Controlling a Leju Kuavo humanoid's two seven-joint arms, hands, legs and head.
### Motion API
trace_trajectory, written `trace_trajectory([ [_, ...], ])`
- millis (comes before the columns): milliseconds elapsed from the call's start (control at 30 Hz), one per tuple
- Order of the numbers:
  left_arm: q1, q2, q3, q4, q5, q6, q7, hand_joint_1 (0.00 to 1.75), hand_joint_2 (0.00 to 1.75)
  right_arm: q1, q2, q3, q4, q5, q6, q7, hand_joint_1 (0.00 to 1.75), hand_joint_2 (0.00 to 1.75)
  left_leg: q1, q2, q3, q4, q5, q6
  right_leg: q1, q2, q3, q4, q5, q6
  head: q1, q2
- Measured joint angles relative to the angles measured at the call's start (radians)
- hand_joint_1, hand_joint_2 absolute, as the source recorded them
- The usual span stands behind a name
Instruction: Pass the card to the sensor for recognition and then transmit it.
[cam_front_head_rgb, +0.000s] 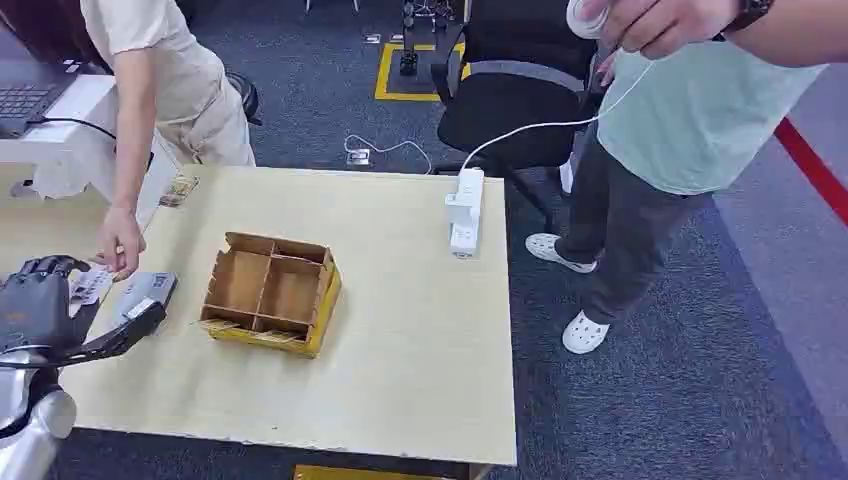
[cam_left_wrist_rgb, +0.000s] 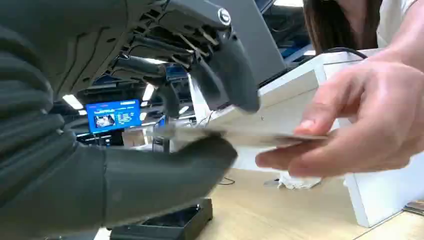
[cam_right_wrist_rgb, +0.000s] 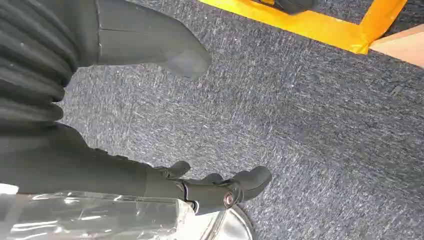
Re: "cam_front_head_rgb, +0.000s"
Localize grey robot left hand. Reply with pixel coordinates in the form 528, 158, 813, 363
0, 254, 101, 356

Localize white printed card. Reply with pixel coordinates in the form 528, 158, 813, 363
68, 264, 115, 307

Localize wooden divided card box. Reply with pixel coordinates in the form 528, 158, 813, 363
199, 231, 344, 360

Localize beige person's hand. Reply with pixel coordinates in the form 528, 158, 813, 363
94, 206, 148, 283

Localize grey flat card reader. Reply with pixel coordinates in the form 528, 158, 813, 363
112, 271, 179, 326

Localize white laptop stand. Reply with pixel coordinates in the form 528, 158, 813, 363
0, 74, 181, 230

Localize small tray of cards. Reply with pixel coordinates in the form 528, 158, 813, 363
158, 174, 200, 209

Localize dark laptop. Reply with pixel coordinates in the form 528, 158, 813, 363
0, 59, 82, 140

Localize person in beige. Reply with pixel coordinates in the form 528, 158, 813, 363
0, 0, 258, 283

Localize black stool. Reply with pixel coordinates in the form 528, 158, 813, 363
225, 71, 264, 127

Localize yellow box under table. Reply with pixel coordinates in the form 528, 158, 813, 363
293, 464, 465, 480

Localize white furniture legs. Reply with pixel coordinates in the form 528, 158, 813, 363
304, 0, 360, 15

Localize yellow floor tape square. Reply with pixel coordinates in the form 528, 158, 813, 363
374, 42, 472, 103

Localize white plug-in charger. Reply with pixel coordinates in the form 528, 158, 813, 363
445, 192, 473, 231

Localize black stand base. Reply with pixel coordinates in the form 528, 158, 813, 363
398, 0, 465, 77

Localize white power strip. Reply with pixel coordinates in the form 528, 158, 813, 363
445, 167, 486, 260

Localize black office chair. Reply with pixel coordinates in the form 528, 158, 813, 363
430, 0, 601, 233

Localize white clog shoe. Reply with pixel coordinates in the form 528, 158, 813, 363
561, 309, 611, 356
525, 232, 599, 275

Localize white round handheld object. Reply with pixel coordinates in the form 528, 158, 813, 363
566, 0, 609, 40

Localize teal person's lowered hand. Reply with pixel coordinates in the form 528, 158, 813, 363
594, 49, 618, 87

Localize person in teal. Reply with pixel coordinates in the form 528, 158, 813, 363
525, 0, 848, 356

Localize teal person's raised hand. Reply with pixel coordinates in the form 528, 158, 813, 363
581, 0, 741, 62

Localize black wristwatch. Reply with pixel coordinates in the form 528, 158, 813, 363
712, 0, 775, 43

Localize black laptop cable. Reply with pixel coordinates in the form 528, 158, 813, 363
26, 116, 156, 174

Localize white floor cable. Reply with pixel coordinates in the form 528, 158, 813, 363
343, 134, 433, 176

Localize white power strip cable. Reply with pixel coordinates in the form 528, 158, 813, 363
458, 59, 657, 172

